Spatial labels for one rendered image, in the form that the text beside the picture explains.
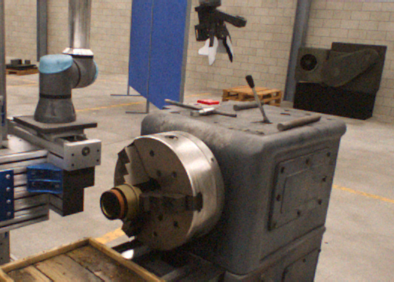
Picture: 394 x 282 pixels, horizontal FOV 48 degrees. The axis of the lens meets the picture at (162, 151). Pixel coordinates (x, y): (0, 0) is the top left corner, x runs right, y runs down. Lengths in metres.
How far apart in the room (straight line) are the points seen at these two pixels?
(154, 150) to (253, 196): 0.29
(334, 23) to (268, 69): 1.90
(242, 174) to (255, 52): 10.91
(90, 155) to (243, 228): 0.61
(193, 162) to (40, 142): 0.71
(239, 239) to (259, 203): 0.11
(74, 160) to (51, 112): 0.21
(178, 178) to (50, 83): 0.68
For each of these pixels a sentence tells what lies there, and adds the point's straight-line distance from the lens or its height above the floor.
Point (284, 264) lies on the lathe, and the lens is 1.54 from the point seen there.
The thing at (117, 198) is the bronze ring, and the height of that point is 1.11.
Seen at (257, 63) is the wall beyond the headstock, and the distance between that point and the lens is 12.03.
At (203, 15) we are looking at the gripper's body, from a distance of 1.53.
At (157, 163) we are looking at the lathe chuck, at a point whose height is 1.17.
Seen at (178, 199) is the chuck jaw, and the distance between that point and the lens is 1.09.
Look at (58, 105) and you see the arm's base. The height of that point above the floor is 1.22.
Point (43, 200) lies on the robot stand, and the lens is 1.67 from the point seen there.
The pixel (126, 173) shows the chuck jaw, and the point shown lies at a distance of 1.17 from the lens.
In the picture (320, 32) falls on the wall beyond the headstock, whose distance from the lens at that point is 11.45.
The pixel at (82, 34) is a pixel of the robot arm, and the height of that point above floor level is 1.47.
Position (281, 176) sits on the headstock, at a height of 1.13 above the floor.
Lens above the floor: 1.51
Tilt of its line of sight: 15 degrees down
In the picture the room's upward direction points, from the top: 4 degrees clockwise
